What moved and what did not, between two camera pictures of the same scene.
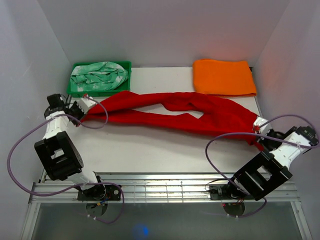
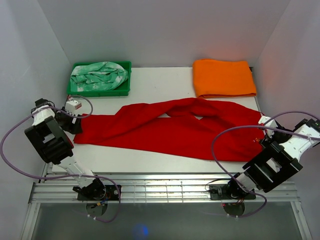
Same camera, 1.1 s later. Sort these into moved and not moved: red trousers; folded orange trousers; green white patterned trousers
Moved: red trousers
Not moved: green white patterned trousers; folded orange trousers
